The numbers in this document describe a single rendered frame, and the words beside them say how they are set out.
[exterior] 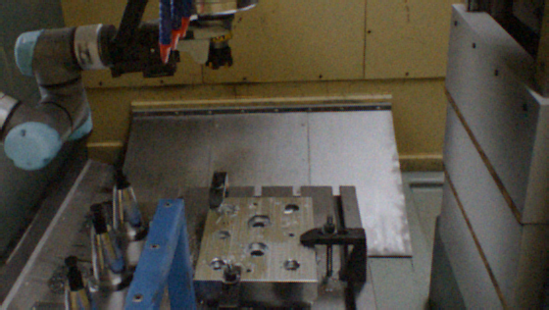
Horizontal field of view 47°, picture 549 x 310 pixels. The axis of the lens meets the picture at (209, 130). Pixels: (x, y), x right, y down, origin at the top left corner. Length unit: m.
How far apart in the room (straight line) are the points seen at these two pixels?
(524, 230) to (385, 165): 1.12
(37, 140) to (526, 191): 0.69
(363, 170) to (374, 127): 0.18
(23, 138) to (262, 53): 1.26
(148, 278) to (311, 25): 1.38
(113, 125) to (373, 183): 0.93
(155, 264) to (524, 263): 0.52
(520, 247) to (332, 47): 1.26
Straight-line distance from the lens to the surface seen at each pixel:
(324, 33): 2.09
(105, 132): 2.32
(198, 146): 2.12
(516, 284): 1.02
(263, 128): 2.14
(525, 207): 0.94
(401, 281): 1.81
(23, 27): 1.89
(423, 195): 2.25
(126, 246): 0.93
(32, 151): 0.99
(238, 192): 1.63
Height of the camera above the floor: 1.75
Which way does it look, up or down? 26 degrees down
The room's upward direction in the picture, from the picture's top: 5 degrees counter-clockwise
